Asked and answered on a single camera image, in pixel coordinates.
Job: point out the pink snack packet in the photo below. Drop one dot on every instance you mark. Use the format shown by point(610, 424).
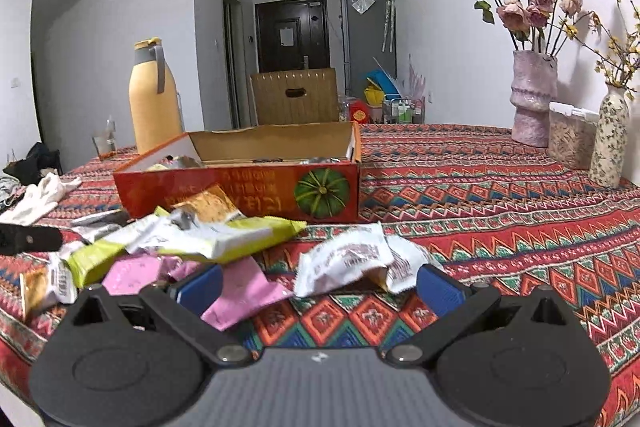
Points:
point(132, 277)
point(240, 292)

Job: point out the orange cardboard box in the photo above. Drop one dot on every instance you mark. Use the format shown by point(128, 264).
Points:
point(240, 192)

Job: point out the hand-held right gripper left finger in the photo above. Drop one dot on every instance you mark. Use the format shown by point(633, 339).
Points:
point(200, 289)

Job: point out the white yellow-green snack packet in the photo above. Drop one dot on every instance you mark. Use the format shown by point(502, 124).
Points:
point(250, 234)

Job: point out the pink plastic wrap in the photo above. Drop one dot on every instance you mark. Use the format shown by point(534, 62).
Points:
point(416, 79)

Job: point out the yellow flower branches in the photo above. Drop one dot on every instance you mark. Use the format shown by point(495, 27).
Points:
point(622, 57)

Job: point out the clear grain container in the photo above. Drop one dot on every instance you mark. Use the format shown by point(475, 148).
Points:
point(570, 137)

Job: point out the black bag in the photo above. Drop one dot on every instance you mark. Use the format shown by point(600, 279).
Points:
point(37, 159)

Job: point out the glass cup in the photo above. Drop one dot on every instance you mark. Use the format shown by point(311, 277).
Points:
point(105, 144)

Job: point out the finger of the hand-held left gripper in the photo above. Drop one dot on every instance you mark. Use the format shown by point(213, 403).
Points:
point(30, 237)

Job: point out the yellow thermos jug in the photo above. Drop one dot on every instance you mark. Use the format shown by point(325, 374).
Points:
point(152, 107)

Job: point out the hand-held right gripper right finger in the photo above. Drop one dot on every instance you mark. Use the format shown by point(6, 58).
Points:
point(437, 292)

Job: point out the clear plastic bag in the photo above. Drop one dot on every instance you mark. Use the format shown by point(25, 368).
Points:
point(362, 3)

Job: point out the dark side door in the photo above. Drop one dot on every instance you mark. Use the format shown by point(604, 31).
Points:
point(232, 57)

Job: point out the white paper notice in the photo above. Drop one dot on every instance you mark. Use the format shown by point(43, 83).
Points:
point(287, 37)

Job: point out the white cloth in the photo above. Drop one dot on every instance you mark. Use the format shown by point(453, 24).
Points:
point(42, 197)

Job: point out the red gift box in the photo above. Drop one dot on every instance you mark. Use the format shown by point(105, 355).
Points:
point(360, 111)

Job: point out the white folded umbrella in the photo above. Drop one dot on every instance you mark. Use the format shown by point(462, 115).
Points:
point(388, 22)

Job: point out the dark entrance door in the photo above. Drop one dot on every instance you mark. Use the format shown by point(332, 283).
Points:
point(310, 42)

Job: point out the wooden chair back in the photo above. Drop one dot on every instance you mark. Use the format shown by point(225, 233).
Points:
point(270, 102)

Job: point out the orange white barcode snack packet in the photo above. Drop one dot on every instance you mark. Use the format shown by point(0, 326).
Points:
point(47, 287)

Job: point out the grey refrigerator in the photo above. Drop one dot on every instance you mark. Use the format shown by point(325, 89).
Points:
point(365, 42)

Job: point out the pink ceramic vase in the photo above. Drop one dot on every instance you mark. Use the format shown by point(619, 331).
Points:
point(532, 97)

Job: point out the white silver snack packet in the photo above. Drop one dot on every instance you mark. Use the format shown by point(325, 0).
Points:
point(150, 232)

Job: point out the white purple-print snack packet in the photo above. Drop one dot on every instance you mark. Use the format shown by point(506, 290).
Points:
point(340, 257)

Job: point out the white brown snack packet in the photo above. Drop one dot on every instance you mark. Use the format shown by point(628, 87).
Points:
point(407, 257)

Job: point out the floral print vase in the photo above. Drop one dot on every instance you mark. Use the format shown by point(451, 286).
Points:
point(609, 137)

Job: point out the yellow bag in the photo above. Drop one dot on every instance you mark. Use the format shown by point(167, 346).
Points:
point(373, 96)

